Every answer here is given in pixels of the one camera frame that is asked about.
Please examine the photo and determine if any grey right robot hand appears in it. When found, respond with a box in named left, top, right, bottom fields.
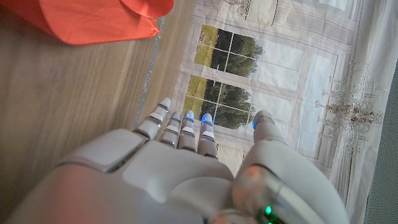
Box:
left=4, top=97, right=351, bottom=224

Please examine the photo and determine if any orange satin ribbon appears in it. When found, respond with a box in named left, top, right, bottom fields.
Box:
left=0, top=0, right=175, bottom=47

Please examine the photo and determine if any printed window backdrop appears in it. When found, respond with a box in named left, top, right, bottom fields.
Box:
left=169, top=0, right=398, bottom=224

